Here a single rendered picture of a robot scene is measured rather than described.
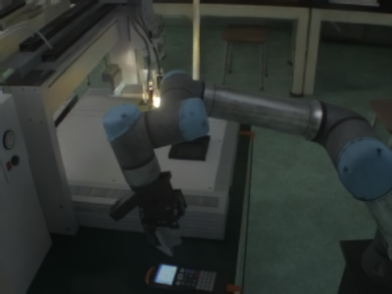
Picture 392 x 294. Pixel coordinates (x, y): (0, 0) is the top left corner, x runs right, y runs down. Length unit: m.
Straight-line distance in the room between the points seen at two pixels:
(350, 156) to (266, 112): 0.20
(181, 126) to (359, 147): 0.35
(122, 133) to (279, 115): 0.35
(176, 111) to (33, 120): 0.43
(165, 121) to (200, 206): 0.43
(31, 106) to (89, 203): 0.33
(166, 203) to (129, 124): 0.19
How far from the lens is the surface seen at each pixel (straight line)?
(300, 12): 3.50
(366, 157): 0.89
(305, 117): 0.99
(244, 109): 0.94
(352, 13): 3.55
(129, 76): 1.82
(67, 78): 1.19
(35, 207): 1.20
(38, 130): 1.13
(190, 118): 0.80
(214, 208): 1.18
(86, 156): 1.44
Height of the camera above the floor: 1.63
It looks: 34 degrees down
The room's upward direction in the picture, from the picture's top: 1 degrees counter-clockwise
